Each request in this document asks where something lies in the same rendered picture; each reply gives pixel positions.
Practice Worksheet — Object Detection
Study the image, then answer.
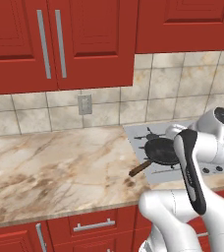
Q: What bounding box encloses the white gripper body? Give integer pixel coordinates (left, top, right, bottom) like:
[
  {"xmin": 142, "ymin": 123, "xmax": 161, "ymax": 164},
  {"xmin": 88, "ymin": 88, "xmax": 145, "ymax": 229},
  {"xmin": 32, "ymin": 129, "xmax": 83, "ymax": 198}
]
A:
[{"xmin": 165, "ymin": 123, "xmax": 189, "ymax": 140}]

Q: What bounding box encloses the grey hob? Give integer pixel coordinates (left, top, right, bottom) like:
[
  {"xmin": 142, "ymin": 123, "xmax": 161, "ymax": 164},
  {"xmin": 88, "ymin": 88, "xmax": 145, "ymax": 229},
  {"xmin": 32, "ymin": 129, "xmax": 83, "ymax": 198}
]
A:
[{"xmin": 122, "ymin": 119, "xmax": 224, "ymax": 186}]

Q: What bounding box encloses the red drawer front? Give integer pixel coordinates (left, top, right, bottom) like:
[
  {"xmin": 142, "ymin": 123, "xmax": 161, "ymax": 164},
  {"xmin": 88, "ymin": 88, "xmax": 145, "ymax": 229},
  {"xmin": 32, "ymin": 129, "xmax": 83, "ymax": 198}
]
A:
[{"xmin": 46, "ymin": 207, "xmax": 120, "ymax": 246}]

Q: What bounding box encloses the black frying pan brown handle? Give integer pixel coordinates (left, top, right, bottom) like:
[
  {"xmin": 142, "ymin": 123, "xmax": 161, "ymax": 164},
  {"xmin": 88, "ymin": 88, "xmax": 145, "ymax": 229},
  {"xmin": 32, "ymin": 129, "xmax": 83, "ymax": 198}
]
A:
[{"xmin": 128, "ymin": 137, "xmax": 181, "ymax": 178}]

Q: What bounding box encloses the grey wall socket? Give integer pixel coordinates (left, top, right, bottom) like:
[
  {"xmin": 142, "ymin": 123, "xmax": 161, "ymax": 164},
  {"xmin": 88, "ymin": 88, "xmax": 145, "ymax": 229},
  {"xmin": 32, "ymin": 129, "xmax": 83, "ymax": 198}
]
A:
[{"xmin": 77, "ymin": 94, "xmax": 93, "ymax": 116}]

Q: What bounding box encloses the wide red wall cupboard door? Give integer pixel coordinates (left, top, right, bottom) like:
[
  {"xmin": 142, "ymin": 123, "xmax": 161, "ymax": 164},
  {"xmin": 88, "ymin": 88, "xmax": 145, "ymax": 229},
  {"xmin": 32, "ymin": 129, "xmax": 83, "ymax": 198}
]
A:
[{"xmin": 135, "ymin": 0, "xmax": 224, "ymax": 55}]

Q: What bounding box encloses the silver drawer handle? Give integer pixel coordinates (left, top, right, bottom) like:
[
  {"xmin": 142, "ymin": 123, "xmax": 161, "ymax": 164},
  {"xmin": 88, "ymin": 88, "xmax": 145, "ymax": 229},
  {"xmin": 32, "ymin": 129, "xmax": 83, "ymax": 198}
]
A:
[{"xmin": 73, "ymin": 218, "xmax": 116, "ymax": 233}]

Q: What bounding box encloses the long silver cupboard handle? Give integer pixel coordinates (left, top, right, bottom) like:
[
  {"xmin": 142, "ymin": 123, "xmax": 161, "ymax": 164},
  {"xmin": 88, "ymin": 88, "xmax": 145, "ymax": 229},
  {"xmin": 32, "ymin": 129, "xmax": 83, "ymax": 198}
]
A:
[
  {"xmin": 35, "ymin": 9, "xmax": 52, "ymax": 80},
  {"xmin": 54, "ymin": 9, "xmax": 68, "ymax": 80}
]

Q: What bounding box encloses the silver base cupboard handle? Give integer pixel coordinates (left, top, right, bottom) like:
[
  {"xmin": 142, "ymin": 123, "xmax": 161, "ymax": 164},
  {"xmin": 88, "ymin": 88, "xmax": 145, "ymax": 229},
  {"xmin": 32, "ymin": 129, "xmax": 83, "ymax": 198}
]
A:
[{"xmin": 34, "ymin": 222, "xmax": 48, "ymax": 252}]

